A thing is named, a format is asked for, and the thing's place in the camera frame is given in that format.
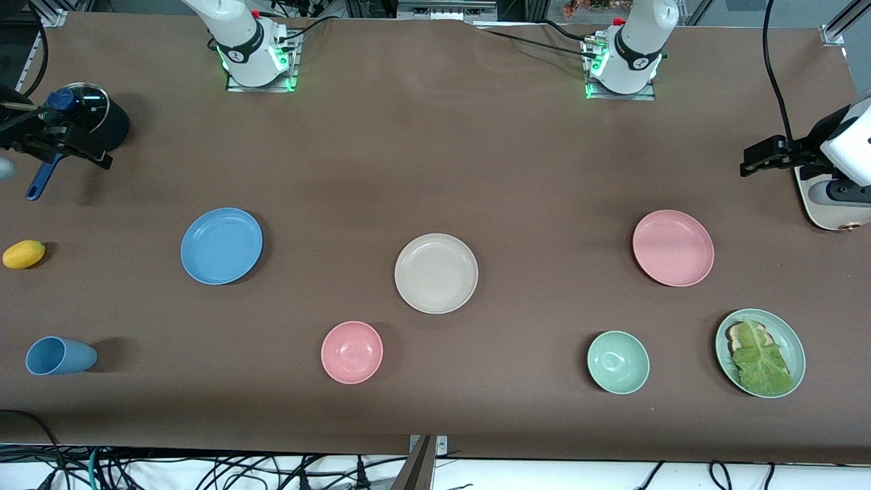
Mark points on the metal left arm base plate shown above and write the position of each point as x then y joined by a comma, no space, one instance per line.
646,96

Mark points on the blue plastic cup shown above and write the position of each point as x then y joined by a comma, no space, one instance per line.
60,356

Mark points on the glass lid blue knob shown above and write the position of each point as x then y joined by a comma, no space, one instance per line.
92,102

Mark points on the aluminium frame corner bracket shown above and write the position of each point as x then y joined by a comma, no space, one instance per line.
840,27
51,13

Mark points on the metal table edge bracket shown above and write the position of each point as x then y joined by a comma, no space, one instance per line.
422,463

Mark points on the small pink bowl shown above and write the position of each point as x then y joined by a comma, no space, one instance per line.
352,352

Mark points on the pink plate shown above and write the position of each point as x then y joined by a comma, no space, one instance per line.
673,248

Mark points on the yellow toy fruit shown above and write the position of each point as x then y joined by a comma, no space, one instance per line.
24,254

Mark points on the beige plate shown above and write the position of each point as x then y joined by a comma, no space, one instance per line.
436,273

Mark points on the small green bowl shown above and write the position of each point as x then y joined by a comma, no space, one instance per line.
618,362

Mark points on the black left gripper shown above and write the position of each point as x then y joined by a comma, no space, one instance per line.
807,151

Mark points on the blue plate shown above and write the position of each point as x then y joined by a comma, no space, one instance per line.
221,246

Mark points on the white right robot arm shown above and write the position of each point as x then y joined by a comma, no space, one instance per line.
238,34

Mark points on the beige toaster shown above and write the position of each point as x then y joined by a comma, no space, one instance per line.
827,214

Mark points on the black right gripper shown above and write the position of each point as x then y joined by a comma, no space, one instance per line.
15,135

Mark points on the green plate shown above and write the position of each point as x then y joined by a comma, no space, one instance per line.
797,354

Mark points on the toasted bread slice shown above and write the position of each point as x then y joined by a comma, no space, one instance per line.
734,337

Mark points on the green lettuce leaf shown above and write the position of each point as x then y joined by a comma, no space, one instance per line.
762,361

